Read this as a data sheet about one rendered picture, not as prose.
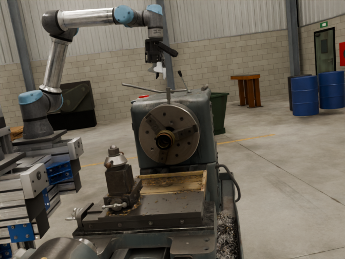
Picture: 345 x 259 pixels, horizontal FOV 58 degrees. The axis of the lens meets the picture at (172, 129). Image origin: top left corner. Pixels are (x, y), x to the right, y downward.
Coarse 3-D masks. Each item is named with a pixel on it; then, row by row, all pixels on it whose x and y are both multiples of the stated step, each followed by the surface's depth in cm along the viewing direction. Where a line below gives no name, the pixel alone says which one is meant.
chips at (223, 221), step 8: (224, 216) 173; (224, 224) 155; (232, 224) 169; (224, 232) 154; (232, 232) 155; (224, 240) 145; (232, 240) 148; (224, 248) 140; (232, 248) 139; (216, 256) 136; (224, 256) 137; (232, 256) 138
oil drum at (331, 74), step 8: (328, 72) 786; (336, 72) 741; (320, 80) 768; (328, 80) 750; (336, 80) 744; (320, 88) 773; (328, 88) 755; (336, 88) 748; (344, 88) 759; (320, 96) 778; (328, 96) 758; (336, 96) 751; (344, 96) 761; (320, 104) 784; (328, 104) 763; (336, 104) 755; (344, 104) 763
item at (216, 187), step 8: (216, 144) 216; (216, 152) 198; (216, 160) 205; (152, 168) 183; (160, 168) 180; (176, 168) 178; (184, 168) 177; (208, 168) 175; (208, 176) 176; (216, 176) 192; (208, 184) 177; (216, 184) 181; (216, 192) 179; (216, 200) 179; (216, 208) 180
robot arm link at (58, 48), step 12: (60, 36) 158; (72, 36) 163; (60, 48) 161; (48, 60) 163; (60, 60) 163; (48, 72) 164; (60, 72) 166; (48, 84) 166; (48, 96) 165; (60, 96) 172
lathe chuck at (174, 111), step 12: (156, 108) 157; (168, 108) 156; (180, 108) 156; (144, 120) 159; (168, 120) 158; (180, 120) 157; (192, 120) 156; (144, 132) 161; (144, 144) 162; (180, 144) 159; (192, 144) 158; (156, 156) 162; (168, 156) 161; (180, 156) 160
